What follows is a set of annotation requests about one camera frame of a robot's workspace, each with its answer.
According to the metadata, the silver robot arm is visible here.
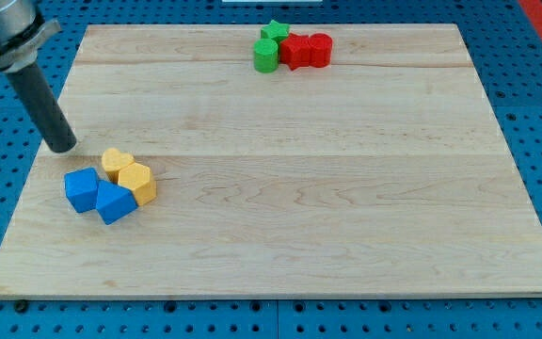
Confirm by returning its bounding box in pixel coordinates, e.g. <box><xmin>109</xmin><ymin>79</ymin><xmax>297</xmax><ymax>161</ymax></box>
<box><xmin>0</xmin><ymin>0</ymin><xmax>61</xmax><ymax>73</ymax></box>

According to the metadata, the red star block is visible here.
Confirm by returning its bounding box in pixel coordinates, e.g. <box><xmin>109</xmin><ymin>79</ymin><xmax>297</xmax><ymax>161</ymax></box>
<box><xmin>279</xmin><ymin>33</ymin><xmax>311</xmax><ymax>71</ymax></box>

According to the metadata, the green star block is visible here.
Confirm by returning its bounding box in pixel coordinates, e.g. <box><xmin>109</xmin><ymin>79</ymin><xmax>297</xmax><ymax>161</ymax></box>
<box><xmin>260</xmin><ymin>20</ymin><xmax>290</xmax><ymax>44</ymax></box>

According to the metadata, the yellow heart block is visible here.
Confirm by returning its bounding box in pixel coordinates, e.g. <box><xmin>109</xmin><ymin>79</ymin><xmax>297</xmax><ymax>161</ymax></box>
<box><xmin>101</xmin><ymin>148</ymin><xmax>135</xmax><ymax>184</ymax></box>

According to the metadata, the blue cube block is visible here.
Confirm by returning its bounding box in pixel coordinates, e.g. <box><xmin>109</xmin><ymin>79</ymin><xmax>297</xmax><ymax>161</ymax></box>
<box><xmin>64</xmin><ymin>168</ymin><xmax>99</xmax><ymax>213</ymax></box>

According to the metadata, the light wooden board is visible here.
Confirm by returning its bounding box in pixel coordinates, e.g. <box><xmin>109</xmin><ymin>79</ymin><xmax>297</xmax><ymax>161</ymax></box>
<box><xmin>0</xmin><ymin>24</ymin><xmax>542</xmax><ymax>300</ymax></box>

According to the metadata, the green cylinder block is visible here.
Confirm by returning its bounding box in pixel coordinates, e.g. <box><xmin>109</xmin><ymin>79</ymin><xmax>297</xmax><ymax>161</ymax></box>
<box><xmin>253</xmin><ymin>39</ymin><xmax>279</xmax><ymax>73</ymax></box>

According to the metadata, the yellow hexagon block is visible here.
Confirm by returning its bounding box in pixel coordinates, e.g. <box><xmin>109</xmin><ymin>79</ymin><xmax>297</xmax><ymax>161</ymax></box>
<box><xmin>118</xmin><ymin>163</ymin><xmax>157</xmax><ymax>206</ymax></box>

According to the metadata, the red cylinder block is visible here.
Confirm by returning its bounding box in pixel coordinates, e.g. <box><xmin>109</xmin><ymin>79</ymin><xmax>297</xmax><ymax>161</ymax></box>
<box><xmin>309</xmin><ymin>33</ymin><xmax>333</xmax><ymax>68</ymax></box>

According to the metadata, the blue triangular block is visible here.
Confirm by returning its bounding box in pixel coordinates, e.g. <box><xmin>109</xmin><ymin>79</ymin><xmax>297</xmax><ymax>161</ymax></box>
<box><xmin>95</xmin><ymin>181</ymin><xmax>138</xmax><ymax>225</ymax></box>

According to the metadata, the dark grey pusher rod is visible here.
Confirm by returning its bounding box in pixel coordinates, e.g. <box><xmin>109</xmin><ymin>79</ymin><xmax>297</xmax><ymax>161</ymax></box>
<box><xmin>6</xmin><ymin>62</ymin><xmax>77</xmax><ymax>153</ymax></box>

